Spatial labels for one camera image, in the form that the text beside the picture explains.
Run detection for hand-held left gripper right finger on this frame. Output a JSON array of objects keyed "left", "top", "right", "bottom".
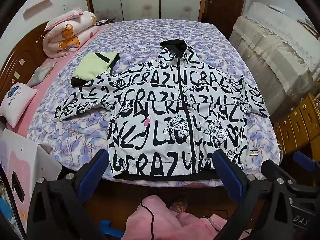
[{"left": 212, "top": 149, "right": 300, "bottom": 240}]

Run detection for wooden headboard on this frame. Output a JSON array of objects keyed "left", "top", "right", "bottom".
[{"left": 0, "top": 21, "right": 49, "bottom": 98}]

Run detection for purple floral blanket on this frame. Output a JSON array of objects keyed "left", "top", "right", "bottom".
[{"left": 26, "top": 20, "right": 279, "bottom": 188}]

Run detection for brown wooden door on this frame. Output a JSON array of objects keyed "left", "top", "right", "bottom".
[{"left": 200, "top": 0, "right": 248, "bottom": 30}]

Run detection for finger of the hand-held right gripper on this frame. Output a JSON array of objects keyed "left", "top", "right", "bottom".
[
  {"left": 292, "top": 151, "right": 317, "bottom": 172},
  {"left": 261, "top": 159, "right": 285, "bottom": 180}
]

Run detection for rolled pink bear quilt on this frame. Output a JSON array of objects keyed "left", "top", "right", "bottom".
[{"left": 42, "top": 8, "right": 99, "bottom": 58}]

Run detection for white wall shelf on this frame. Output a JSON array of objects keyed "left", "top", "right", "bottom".
[{"left": 22, "top": 0, "right": 55, "bottom": 18}]

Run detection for floral wardrobe doors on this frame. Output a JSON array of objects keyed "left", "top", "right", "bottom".
[{"left": 84, "top": 0, "right": 203, "bottom": 24}]

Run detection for folded green black garment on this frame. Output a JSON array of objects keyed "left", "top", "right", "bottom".
[{"left": 71, "top": 51, "right": 120, "bottom": 87}]

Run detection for lace cloth covered furniture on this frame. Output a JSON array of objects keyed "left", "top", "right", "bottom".
[{"left": 229, "top": 1, "right": 320, "bottom": 128}]

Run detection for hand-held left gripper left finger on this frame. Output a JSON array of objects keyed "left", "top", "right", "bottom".
[{"left": 27, "top": 149, "right": 118, "bottom": 240}]

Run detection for pink bed sheet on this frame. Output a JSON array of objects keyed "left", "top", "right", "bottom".
[{"left": 25, "top": 24, "right": 105, "bottom": 135}]

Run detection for person's pink clothing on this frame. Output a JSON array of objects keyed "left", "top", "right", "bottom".
[{"left": 125, "top": 195, "right": 230, "bottom": 240}]

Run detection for white black printed jacket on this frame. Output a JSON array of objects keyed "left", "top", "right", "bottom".
[{"left": 54, "top": 39, "right": 270, "bottom": 180}]

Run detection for small white pillow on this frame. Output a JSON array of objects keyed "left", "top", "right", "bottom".
[{"left": 0, "top": 82, "right": 38, "bottom": 129}]

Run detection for black cable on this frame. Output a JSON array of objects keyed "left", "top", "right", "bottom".
[{"left": 140, "top": 197, "right": 155, "bottom": 240}]

